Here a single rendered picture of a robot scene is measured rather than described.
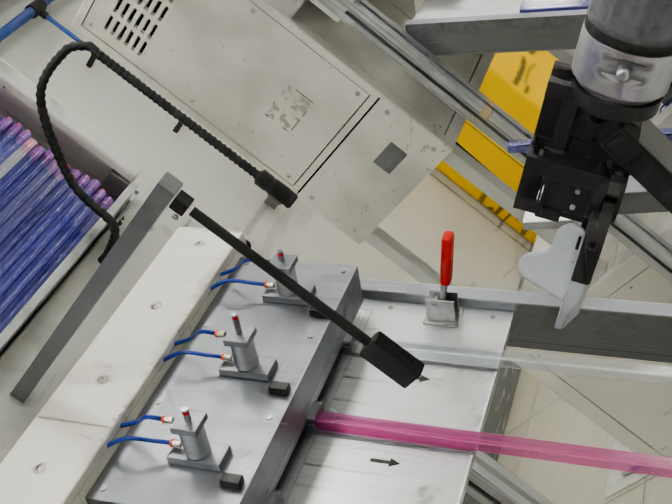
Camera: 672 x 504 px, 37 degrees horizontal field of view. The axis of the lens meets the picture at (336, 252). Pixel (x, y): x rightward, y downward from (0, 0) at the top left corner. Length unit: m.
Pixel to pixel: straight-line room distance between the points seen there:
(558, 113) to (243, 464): 0.39
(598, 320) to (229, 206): 2.48
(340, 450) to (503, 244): 3.31
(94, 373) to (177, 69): 1.12
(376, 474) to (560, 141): 0.33
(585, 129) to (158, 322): 0.45
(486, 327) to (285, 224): 2.50
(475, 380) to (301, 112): 1.05
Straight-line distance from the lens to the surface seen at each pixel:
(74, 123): 1.15
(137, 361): 0.96
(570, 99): 0.80
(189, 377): 0.96
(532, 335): 1.08
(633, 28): 0.75
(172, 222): 1.18
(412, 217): 3.93
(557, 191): 0.83
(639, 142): 0.81
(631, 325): 1.05
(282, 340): 0.97
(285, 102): 1.95
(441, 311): 1.04
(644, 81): 0.78
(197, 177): 3.44
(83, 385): 0.96
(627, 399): 2.20
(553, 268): 0.85
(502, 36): 1.76
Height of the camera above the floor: 1.32
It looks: 8 degrees down
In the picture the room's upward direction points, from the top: 53 degrees counter-clockwise
